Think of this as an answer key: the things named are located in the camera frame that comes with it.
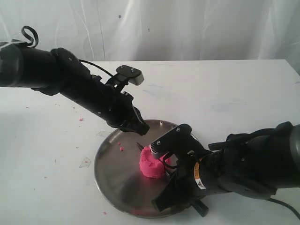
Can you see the clear tape strip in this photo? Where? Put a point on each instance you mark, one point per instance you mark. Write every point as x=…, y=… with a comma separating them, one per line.
x=103, y=133

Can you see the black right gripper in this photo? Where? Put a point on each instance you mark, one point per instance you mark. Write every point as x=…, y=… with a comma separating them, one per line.
x=196, y=177

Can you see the pink dough lump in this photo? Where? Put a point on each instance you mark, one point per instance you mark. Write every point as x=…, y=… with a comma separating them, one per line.
x=151, y=167

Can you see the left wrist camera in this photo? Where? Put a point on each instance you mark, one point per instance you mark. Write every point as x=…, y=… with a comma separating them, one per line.
x=129, y=74

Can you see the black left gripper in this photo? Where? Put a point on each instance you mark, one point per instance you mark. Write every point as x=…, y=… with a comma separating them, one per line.
x=115, y=107

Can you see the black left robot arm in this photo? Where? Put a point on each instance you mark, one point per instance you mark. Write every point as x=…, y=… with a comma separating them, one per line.
x=58, y=71

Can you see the white backdrop curtain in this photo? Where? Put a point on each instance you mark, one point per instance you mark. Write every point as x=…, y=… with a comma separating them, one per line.
x=124, y=30

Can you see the clear tape piece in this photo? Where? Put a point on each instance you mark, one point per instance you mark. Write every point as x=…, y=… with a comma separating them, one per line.
x=85, y=163

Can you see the round steel plate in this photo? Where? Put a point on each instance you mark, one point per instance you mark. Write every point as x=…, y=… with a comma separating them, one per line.
x=119, y=178

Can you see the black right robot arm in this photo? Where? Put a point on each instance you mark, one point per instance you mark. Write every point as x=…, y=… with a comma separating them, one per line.
x=253, y=165

